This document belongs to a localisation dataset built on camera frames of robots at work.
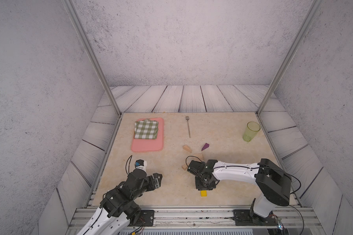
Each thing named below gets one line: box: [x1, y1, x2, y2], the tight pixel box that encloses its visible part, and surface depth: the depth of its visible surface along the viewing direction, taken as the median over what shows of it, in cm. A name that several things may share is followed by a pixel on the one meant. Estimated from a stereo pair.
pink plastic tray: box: [131, 117, 165, 153], surface depth 107 cm
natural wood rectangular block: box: [193, 153, 204, 162], surface depth 97 cm
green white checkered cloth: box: [134, 118, 159, 140], surface depth 111 cm
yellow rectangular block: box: [201, 189, 208, 197], surface depth 82 cm
